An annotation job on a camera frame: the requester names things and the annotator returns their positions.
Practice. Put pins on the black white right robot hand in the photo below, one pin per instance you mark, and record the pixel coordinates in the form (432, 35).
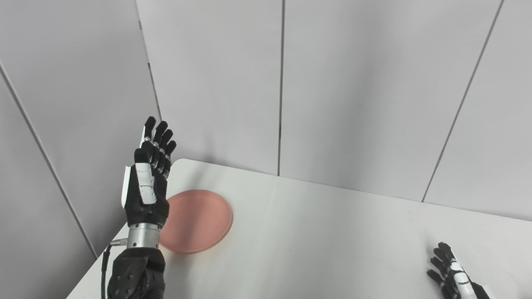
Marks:
(453, 278)

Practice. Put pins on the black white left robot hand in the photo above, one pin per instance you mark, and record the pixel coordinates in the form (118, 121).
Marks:
(145, 195)

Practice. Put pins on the pink round plate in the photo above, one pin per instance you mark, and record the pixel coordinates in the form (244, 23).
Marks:
(199, 222)

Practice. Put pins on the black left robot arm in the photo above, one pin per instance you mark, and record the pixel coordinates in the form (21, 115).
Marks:
(135, 270)

